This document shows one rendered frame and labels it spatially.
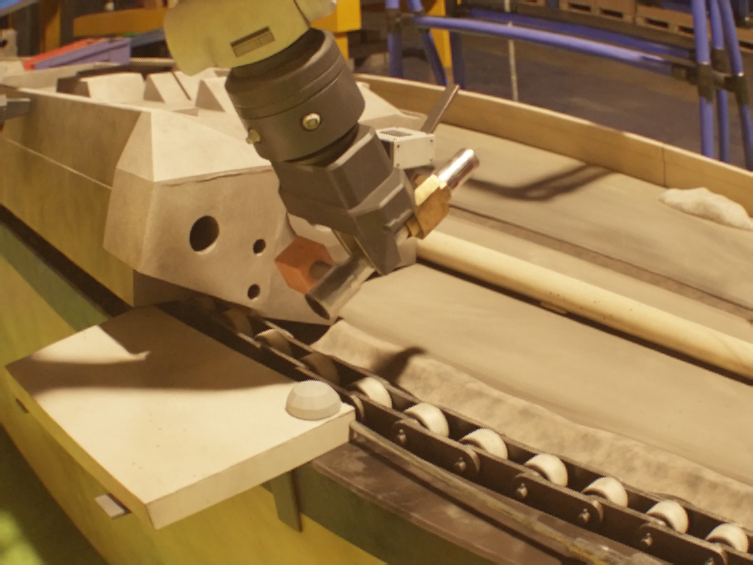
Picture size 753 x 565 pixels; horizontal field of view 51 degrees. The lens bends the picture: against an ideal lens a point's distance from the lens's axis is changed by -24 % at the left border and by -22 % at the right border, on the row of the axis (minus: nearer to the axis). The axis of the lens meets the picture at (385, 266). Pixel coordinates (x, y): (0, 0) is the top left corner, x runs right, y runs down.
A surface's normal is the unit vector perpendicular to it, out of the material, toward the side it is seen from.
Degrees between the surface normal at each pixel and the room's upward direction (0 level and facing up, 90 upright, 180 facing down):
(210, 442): 0
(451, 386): 53
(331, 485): 90
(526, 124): 90
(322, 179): 115
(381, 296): 0
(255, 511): 90
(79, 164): 80
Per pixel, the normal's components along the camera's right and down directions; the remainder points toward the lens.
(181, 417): -0.04, -0.93
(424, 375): -0.68, -0.15
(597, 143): -0.74, 0.28
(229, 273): 0.67, 0.25
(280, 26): 0.12, 0.60
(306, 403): -0.11, -0.27
